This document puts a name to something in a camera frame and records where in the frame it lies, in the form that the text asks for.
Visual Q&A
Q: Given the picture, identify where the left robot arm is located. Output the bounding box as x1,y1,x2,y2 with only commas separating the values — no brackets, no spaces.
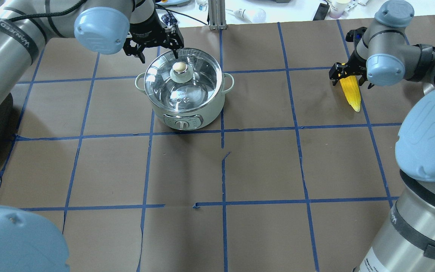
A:
0,0,184,272

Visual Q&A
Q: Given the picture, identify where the glass pot lid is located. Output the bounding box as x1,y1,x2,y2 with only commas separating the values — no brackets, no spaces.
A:
144,48,223,113

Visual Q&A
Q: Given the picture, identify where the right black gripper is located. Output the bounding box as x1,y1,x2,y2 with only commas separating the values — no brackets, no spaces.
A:
329,51,375,90

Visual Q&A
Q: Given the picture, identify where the black cable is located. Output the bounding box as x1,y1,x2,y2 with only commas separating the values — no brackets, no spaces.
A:
155,3,208,27

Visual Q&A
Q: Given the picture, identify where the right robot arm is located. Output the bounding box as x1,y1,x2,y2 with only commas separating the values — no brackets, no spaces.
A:
329,0,435,272

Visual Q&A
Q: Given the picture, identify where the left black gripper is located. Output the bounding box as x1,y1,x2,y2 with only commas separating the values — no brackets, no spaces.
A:
122,15,185,63

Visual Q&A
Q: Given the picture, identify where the paper cup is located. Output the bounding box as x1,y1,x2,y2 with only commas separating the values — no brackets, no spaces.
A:
328,0,351,19

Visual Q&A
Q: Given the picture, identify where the aluminium frame post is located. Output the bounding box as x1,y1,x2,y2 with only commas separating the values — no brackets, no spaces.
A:
208,0,227,30

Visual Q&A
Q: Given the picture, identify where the white light bulb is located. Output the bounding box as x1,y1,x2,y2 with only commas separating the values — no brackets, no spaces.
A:
225,8,267,23

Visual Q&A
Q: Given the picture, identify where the yellow corn cob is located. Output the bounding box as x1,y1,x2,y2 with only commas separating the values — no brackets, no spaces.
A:
339,76,361,113

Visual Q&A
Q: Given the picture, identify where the pale green electric pot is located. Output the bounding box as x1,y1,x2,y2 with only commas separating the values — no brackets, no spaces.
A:
134,70,235,131

